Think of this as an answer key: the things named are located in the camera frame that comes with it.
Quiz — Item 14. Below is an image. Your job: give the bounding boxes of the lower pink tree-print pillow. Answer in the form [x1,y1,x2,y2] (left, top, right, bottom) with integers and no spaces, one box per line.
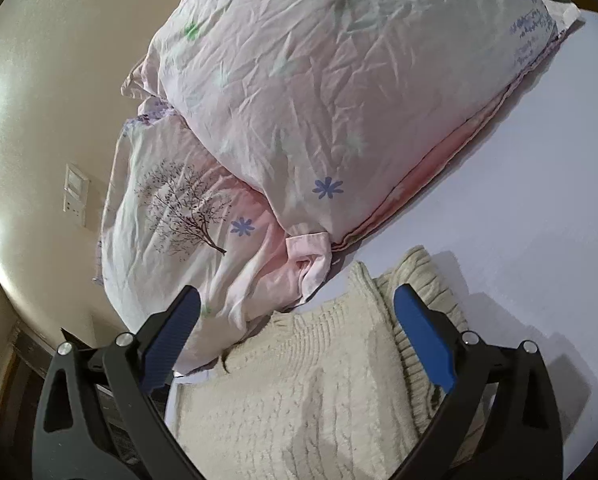
[99,98,331,375]

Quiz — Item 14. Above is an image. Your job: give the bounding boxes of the beige cable-knit sweater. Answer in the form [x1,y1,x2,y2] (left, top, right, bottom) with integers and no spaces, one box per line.
[171,246,467,479]

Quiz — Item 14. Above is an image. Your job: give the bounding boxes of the white wall switch panel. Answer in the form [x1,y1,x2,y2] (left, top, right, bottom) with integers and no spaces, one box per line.
[62,164,90,226]

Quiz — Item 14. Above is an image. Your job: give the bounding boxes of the upper pink floral pillow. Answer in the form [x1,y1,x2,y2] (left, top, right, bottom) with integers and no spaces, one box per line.
[121,0,586,254]

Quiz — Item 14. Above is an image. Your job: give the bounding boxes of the lavender bed sheet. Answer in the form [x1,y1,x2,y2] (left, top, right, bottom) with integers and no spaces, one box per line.
[311,11,598,472]

